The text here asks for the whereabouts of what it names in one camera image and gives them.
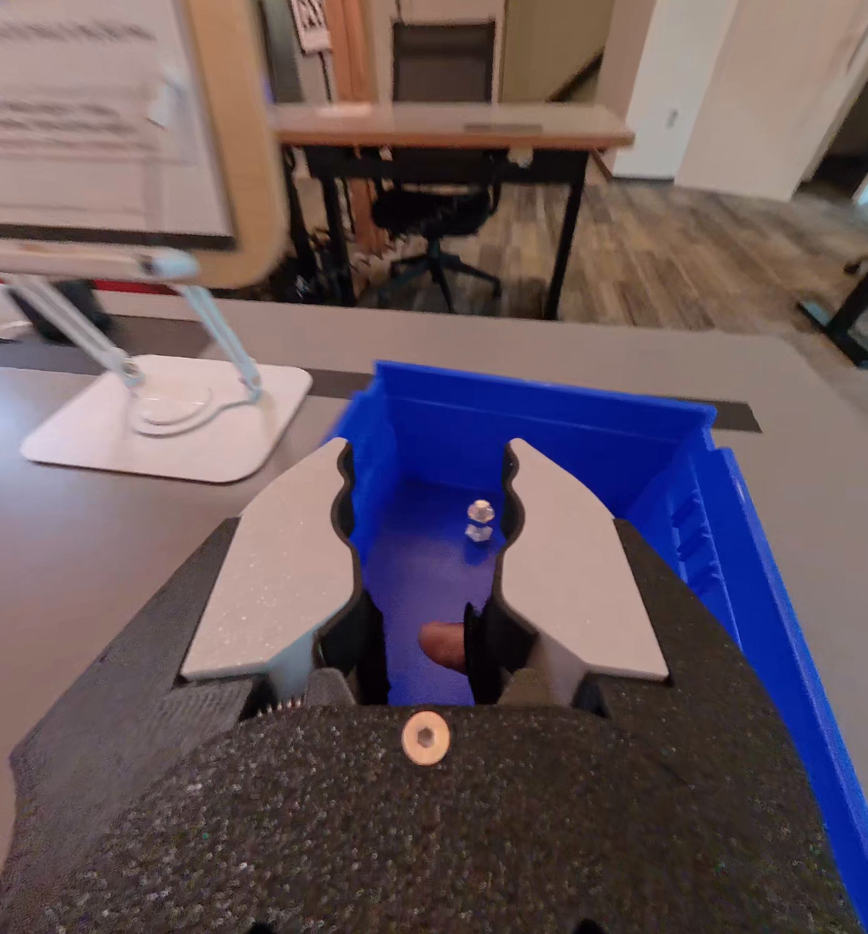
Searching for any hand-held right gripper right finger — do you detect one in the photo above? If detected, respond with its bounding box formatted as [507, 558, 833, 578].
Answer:
[491, 438, 670, 705]

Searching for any black office chair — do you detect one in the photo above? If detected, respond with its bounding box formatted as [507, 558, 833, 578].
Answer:
[370, 18, 505, 315]

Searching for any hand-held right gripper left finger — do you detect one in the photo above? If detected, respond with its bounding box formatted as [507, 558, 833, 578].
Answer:
[180, 438, 364, 696]

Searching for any person's right hand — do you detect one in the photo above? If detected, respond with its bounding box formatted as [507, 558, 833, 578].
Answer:
[419, 622, 468, 669]

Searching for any printed instruction sheet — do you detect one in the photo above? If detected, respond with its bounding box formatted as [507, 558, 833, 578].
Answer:
[0, 0, 235, 239]

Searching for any blue plastic bin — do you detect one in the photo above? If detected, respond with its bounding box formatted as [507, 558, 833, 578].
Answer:
[322, 359, 868, 934]

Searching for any wooden office desk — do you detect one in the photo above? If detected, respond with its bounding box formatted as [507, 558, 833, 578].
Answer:
[269, 102, 635, 322]

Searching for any wall poster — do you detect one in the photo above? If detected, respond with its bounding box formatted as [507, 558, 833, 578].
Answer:
[290, 0, 333, 54]

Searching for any white document stand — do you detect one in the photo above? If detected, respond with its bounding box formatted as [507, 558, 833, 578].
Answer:
[0, 248, 314, 485]

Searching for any instruction sign board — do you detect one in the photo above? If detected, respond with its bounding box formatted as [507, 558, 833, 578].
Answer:
[184, 0, 290, 290]

